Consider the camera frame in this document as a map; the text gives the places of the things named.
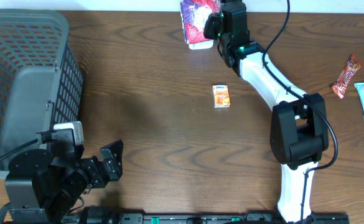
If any red purple snack bag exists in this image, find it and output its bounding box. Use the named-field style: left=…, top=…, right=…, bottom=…
left=179, top=0, right=220, bottom=45

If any small orange snack pack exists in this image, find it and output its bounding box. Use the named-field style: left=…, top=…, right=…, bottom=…
left=212, top=85, right=230, bottom=108

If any orange brown chocolate bar wrapper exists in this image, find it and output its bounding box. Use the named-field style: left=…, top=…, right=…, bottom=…
left=331, top=55, right=362, bottom=99

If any grey plastic mesh basket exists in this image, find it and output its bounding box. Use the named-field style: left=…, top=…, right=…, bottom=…
left=0, top=9, right=84, bottom=179

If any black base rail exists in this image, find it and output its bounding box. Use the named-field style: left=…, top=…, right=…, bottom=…
left=62, top=212, right=350, bottom=224

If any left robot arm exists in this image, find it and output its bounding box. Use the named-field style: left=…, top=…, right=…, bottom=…
left=5, top=140, right=123, bottom=223

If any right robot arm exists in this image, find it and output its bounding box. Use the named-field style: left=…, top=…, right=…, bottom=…
left=203, top=8, right=329, bottom=223

